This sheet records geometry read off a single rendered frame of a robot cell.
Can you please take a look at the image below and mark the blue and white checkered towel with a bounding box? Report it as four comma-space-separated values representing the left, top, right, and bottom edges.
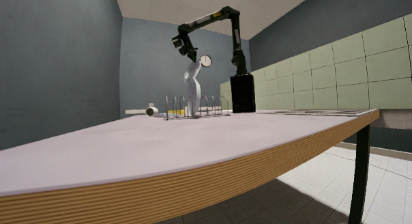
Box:
153, 113, 173, 118

